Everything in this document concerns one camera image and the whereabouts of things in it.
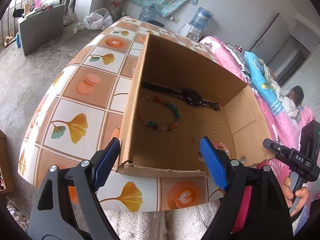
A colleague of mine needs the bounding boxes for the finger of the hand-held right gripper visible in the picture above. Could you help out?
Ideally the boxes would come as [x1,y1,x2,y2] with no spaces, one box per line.
[262,138,294,167]

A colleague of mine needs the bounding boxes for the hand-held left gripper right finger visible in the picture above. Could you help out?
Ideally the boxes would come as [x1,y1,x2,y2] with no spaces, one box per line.
[199,136,294,240]

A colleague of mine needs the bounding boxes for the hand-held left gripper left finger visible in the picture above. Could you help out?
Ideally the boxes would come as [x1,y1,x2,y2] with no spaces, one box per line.
[28,137,122,240]

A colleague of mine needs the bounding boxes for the pink bead bracelet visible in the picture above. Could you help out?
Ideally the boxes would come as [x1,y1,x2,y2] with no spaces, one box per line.
[212,141,232,159]

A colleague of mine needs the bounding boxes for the multicoloured bead bracelet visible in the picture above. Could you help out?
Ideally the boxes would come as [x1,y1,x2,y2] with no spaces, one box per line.
[137,94,181,132]

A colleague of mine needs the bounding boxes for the black wristwatch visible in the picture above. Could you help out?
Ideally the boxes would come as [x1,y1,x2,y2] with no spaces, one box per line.
[142,80,220,112]

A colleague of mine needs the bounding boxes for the brown cardboard box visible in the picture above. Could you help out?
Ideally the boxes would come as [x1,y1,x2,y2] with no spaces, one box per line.
[115,31,277,179]

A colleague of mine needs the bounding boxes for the person's right hand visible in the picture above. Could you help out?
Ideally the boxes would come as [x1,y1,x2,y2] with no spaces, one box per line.
[280,172,313,217]

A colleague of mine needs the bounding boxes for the pink blanket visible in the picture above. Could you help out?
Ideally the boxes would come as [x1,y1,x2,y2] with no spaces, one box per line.
[199,36,315,233]

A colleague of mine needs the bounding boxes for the blue pillow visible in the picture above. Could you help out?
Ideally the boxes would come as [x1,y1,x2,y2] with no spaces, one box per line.
[244,51,284,115]

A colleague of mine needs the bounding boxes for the leaf patterned tablecloth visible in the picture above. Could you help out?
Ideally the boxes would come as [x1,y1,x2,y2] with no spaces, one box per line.
[17,16,225,212]

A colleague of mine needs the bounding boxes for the small cardboard box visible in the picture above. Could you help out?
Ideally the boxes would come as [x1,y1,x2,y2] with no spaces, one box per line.
[0,130,18,193]

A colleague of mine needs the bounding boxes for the white water dispenser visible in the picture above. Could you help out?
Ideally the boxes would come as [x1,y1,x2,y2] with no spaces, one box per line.
[180,22,204,40]

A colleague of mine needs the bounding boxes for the blue water jug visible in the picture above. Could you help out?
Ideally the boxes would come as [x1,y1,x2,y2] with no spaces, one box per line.
[189,7,213,32]

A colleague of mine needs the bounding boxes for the grey cabinet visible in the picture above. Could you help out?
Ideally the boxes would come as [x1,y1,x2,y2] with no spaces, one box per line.
[17,4,65,57]

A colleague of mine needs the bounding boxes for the clear plastic bag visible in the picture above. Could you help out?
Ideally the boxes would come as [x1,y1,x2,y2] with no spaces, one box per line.
[139,6,159,23]

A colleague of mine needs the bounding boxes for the beige sandals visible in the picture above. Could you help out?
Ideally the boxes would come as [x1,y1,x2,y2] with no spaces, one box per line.
[5,31,15,47]

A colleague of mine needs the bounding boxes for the metal window railing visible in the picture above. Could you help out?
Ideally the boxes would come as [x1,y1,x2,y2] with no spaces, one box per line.
[0,0,65,30]

